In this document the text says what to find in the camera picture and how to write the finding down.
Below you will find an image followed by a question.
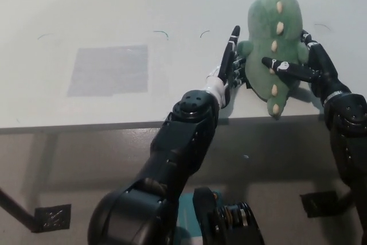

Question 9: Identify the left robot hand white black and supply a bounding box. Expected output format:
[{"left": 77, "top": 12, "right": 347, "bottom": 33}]
[{"left": 205, "top": 25, "right": 247, "bottom": 108}]

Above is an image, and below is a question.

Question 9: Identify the green plush dinosaur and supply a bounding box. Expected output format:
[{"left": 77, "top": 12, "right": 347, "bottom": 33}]
[{"left": 236, "top": 0, "right": 310, "bottom": 119}]

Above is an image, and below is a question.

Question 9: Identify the robot body black teal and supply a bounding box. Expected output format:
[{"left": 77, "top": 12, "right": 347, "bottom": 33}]
[{"left": 176, "top": 186, "right": 266, "bottom": 245}]

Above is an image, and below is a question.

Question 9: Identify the grey tape patch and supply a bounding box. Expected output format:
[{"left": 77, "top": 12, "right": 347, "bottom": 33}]
[{"left": 67, "top": 45, "right": 149, "bottom": 97}]

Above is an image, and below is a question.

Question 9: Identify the right robot hand black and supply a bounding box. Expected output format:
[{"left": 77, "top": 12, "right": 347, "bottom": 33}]
[{"left": 261, "top": 29, "right": 350, "bottom": 105}]

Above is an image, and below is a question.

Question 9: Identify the black table leg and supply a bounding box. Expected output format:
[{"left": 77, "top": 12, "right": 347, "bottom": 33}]
[{"left": 0, "top": 188, "right": 38, "bottom": 233}]

